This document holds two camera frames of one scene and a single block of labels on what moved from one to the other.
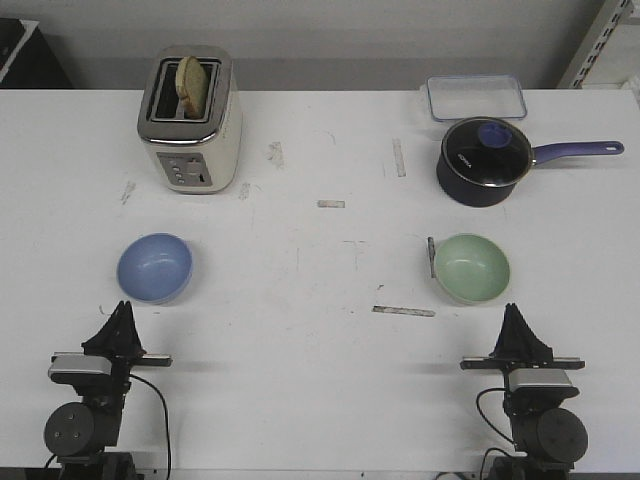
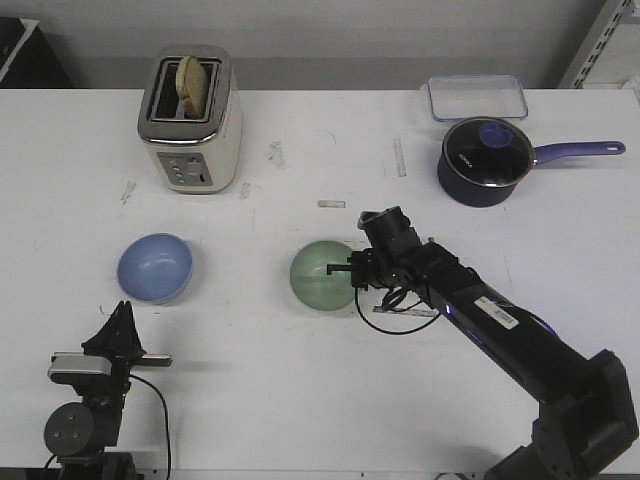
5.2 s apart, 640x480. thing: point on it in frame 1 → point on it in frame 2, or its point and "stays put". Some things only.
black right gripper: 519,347 → 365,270
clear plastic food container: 455,97 stays put
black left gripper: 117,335 stays put
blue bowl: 155,267 stays put
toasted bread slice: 192,88 stays put
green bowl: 472,268 → 310,282
